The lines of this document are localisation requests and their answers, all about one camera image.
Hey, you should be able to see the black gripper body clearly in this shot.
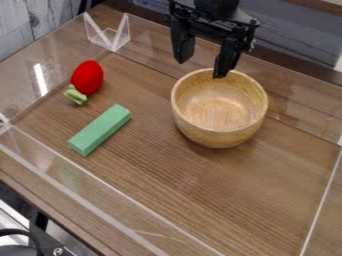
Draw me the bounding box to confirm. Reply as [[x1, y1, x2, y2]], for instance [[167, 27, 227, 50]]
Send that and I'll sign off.
[[168, 0, 260, 51]]

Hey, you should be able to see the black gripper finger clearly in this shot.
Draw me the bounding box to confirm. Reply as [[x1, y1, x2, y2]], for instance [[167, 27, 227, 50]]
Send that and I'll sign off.
[[212, 37, 240, 79], [171, 18, 195, 64]]

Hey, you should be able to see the green rectangular block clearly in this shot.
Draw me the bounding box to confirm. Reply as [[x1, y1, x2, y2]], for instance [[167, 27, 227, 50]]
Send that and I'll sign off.
[[68, 104, 130, 157]]

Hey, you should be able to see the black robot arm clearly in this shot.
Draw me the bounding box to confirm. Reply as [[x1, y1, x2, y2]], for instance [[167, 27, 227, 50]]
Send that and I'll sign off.
[[168, 0, 260, 79]]

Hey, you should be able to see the light wooden bowl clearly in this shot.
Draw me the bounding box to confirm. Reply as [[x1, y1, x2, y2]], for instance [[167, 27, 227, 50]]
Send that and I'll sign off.
[[171, 68, 268, 148]]

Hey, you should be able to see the red plush strawberry toy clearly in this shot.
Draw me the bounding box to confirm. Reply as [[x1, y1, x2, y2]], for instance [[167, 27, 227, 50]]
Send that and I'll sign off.
[[64, 60, 104, 105]]

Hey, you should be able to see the black table clamp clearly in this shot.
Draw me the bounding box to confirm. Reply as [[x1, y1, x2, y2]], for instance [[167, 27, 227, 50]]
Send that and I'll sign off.
[[29, 212, 76, 256]]

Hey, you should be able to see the clear acrylic corner bracket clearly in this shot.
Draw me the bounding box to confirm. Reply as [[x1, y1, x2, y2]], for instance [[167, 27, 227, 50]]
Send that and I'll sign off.
[[82, 13, 130, 52]]

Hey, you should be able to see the clear acrylic tray wall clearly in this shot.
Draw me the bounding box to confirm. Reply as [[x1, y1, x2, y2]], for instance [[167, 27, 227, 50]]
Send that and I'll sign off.
[[0, 114, 224, 256]]

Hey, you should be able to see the black cable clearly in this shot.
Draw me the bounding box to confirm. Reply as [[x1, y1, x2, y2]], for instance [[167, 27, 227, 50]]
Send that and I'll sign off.
[[0, 228, 34, 248]]

